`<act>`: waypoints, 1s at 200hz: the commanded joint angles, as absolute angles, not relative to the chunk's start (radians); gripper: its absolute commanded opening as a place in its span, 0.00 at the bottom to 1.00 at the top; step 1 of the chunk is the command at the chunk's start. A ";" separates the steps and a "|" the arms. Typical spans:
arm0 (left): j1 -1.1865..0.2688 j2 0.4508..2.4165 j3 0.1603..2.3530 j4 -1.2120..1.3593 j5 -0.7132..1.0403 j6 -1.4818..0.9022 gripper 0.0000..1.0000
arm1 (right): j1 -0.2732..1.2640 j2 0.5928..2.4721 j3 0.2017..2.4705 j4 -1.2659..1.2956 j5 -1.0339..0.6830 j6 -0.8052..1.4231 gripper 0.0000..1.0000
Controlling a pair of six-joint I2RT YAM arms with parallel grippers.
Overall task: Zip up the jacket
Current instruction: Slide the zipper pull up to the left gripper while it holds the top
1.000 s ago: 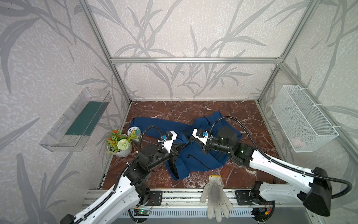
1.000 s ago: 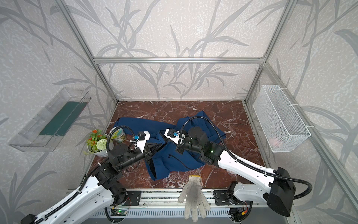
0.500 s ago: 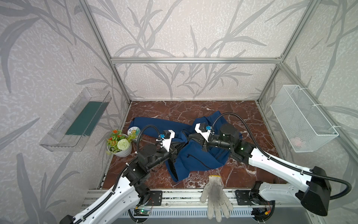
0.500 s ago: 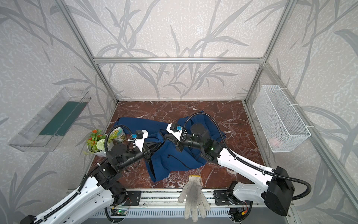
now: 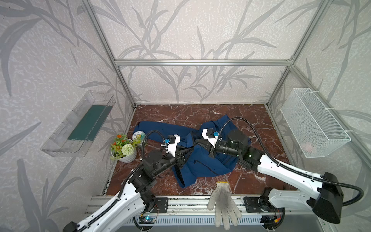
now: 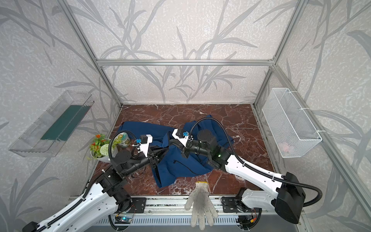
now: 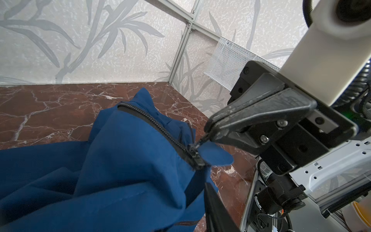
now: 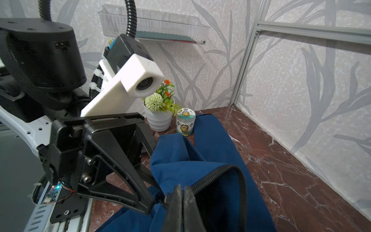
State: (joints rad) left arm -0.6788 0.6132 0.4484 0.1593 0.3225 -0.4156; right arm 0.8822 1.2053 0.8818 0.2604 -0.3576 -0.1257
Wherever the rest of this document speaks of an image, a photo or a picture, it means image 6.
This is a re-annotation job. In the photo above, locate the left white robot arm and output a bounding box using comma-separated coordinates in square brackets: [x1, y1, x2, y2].
[22, 134, 169, 232]

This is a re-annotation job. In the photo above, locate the pink object in basket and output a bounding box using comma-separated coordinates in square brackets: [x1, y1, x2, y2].
[279, 142, 294, 154]

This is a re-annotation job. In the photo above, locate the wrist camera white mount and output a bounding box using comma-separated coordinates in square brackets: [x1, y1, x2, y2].
[134, 134, 153, 158]
[172, 129, 193, 148]

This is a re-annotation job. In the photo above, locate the clear plastic wall shelf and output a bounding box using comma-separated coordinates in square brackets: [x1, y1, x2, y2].
[9, 90, 95, 158]

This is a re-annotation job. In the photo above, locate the blue zip-up jacket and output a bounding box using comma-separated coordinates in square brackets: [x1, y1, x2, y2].
[117, 115, 235, 189]

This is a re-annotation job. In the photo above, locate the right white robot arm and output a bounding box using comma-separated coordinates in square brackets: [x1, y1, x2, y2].
[172, 126, 323, 224]

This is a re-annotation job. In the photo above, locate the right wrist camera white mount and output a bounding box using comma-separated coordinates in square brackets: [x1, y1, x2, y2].
[172, 129, 193, 148]

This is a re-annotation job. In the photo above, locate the white wire mesh basket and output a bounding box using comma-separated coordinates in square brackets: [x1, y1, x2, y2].
[262, 88, 322, 158]

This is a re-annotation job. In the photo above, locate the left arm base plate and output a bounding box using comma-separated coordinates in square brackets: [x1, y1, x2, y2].
[122, 197, 147, 214]

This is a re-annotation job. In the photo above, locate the grey knitted work glove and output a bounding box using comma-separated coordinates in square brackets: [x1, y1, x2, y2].
[185, 181, 218, 231]

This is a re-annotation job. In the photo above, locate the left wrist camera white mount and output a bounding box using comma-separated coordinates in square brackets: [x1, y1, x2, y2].
[134, 134, 153, 158]

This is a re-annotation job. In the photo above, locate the potted artificial flower plant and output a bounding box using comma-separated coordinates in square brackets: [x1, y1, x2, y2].
[89, 134, 111, 163]

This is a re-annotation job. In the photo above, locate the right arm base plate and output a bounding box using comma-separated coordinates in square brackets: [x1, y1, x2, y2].
[221, 196, 249, 213]

